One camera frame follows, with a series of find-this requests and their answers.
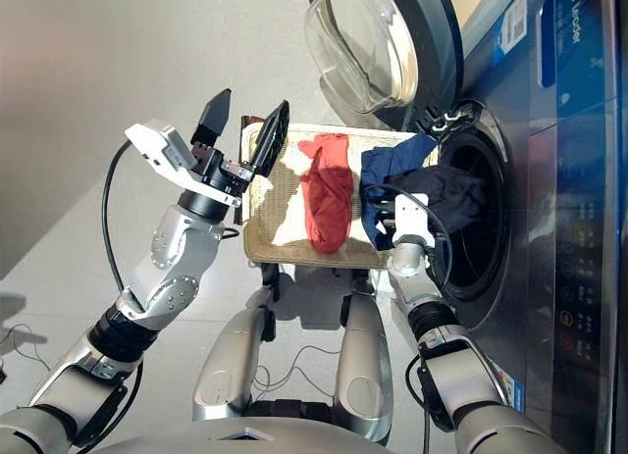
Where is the navy blue garment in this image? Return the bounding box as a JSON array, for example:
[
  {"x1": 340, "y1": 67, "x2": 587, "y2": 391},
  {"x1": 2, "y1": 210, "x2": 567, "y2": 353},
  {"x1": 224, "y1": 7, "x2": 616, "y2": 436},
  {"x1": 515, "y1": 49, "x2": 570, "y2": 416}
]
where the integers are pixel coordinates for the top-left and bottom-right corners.
[{"x1": 359, "y1": 131, "x2": 442, "y2": 253}]

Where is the orange garment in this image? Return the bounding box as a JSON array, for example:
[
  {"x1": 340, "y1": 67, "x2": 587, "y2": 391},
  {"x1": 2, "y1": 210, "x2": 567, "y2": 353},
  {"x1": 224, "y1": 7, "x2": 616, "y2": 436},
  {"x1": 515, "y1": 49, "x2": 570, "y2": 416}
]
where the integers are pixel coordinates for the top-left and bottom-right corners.
[{"x1": 297, "y1": 132, "x2": 355, "y2": 255}]

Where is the black garment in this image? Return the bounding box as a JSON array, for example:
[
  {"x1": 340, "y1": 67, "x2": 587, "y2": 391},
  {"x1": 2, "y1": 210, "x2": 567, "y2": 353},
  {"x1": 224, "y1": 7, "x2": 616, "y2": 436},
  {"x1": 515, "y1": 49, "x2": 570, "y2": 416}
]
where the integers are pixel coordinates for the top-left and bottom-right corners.
[{"x1": 387, "y1": 164, "x2": 488, "y2": 240}]

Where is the pale woven laundry basket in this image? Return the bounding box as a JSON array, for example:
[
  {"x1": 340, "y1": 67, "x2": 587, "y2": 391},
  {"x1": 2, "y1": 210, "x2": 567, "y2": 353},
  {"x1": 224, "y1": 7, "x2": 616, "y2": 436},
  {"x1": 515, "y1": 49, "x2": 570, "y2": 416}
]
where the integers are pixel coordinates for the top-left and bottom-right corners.
[{"x1": 241, "y1": 122, "x2": 444, "y2": 273}]

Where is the round glass washing machine door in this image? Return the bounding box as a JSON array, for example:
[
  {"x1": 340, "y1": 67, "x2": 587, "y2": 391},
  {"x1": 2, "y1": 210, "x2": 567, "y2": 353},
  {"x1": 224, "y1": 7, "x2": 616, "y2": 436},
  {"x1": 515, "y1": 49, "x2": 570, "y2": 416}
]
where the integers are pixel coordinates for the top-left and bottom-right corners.
[{"x1": 303, "y1": 0, "x2": 466, "y2": 132}]

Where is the grey washing machine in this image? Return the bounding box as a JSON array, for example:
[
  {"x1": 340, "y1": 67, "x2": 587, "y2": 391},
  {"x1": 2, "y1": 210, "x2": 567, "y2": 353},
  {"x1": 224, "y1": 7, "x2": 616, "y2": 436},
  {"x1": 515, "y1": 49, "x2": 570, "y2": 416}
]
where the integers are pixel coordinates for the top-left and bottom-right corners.
[{"x1": 415, "y1": 0, "x2": 628, "y2": 454}]

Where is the colourful energy label sticker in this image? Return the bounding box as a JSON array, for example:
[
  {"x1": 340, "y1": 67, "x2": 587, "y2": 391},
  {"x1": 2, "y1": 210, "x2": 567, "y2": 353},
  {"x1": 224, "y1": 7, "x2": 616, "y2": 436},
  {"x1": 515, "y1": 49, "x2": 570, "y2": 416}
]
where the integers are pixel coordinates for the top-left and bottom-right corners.
[{"x1": 490, "y1": 359, "x2": 528, "y2": 413}]

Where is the blue barcode sticker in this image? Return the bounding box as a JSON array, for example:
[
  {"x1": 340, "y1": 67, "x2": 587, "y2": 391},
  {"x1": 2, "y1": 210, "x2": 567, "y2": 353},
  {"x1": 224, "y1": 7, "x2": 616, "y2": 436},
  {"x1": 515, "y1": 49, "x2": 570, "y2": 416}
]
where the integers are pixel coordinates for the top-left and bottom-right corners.
[{"x1": 494, "y1": 0, "x2": 531, "y2": 65}]

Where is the silver robot torso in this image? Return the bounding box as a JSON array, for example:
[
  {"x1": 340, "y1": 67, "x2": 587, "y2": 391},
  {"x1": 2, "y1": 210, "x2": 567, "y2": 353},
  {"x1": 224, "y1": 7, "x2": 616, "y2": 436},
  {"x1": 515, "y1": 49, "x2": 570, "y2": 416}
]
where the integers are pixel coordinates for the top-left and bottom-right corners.
[{"x1": 91, "y1": 398, "x2": 394, "y2": 454}]

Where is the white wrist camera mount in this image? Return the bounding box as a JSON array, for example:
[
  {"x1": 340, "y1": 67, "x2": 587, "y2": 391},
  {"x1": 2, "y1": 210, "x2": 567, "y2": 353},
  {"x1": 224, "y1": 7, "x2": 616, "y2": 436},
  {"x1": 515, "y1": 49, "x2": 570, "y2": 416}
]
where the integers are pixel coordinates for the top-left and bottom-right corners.
[
  {"x1": 123, "y1": 121, "x2": 244, "y2": 210},
  {"x1": 392, "y1": 192, "x2": 439, "y2": 250}
]

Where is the thin grey floor cable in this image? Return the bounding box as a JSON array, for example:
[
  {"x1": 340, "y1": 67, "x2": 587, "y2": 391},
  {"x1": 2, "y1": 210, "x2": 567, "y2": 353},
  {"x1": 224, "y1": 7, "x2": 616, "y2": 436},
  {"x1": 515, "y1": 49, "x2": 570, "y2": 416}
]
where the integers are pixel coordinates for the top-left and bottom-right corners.
[
  {"x1": 251, "y1": 342, "x2": 345, "y2": 402},
  {"x1": 0, "y1": 323, "x2": 51, "y2": 378}
]

